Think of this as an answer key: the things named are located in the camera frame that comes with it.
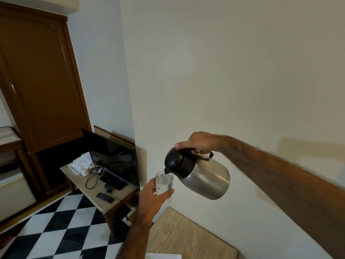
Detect person's right hand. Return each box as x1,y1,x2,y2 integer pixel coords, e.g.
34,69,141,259
174,131,225,155

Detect person's left hand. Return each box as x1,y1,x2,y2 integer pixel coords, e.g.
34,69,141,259
135,178,175,225

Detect clear drinking glass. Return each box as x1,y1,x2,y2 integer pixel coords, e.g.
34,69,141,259
155,171,174,205

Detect steel jug with black lid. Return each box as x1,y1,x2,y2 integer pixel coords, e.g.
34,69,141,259
164,147,231,201

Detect person's left forearm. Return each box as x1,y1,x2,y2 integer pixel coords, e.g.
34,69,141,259
116,222,154,259

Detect person's right forearm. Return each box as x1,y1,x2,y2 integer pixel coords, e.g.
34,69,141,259
219,135,345,259

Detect low wooden table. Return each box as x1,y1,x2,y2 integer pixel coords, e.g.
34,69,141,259
59,164,140,238

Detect black box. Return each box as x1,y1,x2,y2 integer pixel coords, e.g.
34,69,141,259
114,203,132,222

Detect black remote control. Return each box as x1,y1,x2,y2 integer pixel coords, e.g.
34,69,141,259
96,192,114,204

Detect white flat object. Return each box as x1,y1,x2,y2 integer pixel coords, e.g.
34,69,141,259
146,253,183,259

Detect black flat television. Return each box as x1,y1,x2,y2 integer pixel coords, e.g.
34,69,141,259
82,128,141,191

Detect white papers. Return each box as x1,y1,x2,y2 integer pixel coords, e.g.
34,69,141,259
67,152,94,176

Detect white mini fridge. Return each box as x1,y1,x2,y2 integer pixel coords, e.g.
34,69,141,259
0,170,37,223

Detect brown wooden wardrobe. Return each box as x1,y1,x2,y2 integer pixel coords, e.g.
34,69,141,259
0,1,93,198

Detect black cable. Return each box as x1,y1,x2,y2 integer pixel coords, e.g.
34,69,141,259
85,170,109,190

